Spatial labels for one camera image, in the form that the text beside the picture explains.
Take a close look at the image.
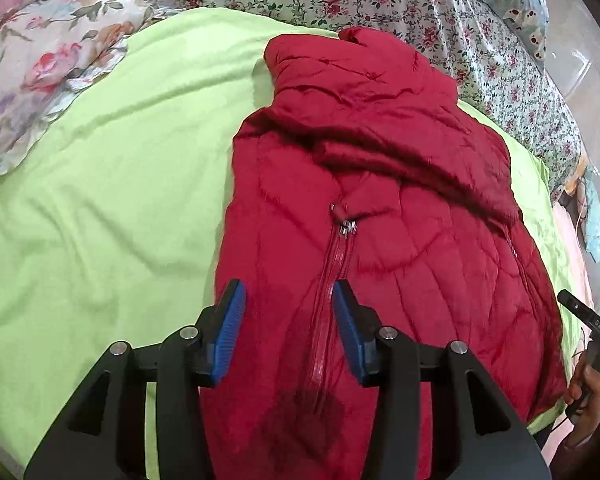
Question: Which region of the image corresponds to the red quilted puffer jacket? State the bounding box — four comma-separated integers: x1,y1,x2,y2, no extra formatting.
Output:
201,27,567,479

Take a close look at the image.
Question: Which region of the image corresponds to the rose floral white quilt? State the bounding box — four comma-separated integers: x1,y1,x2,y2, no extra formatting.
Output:
176,0,582,195

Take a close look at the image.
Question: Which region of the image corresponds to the person right hand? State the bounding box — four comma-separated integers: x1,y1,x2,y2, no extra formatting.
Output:
549,358,600,480

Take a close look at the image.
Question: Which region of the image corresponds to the pastel floral pillow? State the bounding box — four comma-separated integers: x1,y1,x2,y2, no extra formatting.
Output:
0,0,165,177

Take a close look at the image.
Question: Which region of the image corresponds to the lime green bed sheet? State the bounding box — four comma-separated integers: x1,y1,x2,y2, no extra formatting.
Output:
0,6,589,480

